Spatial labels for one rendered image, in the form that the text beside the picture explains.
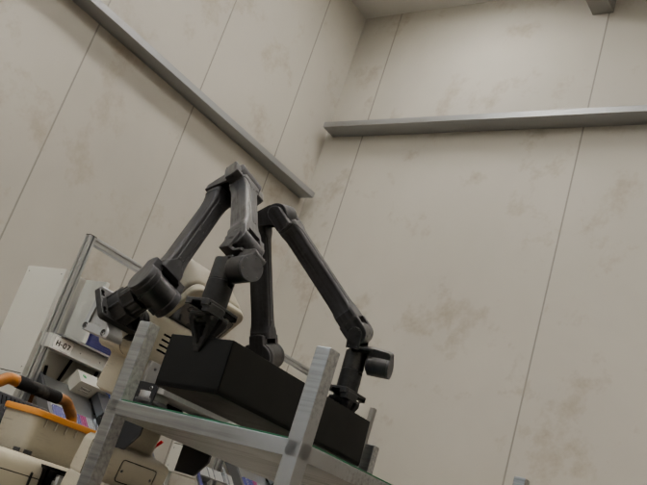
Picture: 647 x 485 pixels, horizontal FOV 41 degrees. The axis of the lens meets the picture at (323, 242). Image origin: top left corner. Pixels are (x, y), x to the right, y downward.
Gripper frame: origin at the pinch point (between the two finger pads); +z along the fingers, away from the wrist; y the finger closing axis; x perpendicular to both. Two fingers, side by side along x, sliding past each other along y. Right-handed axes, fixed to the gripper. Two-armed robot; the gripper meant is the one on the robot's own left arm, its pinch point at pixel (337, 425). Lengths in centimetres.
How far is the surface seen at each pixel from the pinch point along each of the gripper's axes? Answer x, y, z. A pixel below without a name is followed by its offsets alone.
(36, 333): 235, 76, -31
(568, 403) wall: 108, 464, -131
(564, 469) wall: 102, 464, -81
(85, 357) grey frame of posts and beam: 217, 95, -28
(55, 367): 233, 93, -20
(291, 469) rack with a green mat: -44, -74, 21
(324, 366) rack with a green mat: -44, -74, 4
